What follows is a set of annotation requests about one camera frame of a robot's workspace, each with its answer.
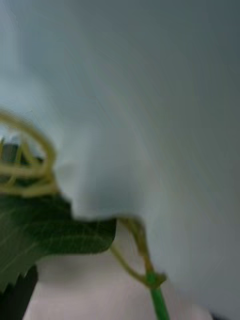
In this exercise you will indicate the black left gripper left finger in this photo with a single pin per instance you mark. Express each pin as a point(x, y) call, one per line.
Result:
point(17, 297)

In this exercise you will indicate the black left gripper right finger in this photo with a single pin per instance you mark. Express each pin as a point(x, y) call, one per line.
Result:
point(222, 317)

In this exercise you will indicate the pale blue flower green stem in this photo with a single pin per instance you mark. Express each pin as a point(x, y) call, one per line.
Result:
point(140, 120)

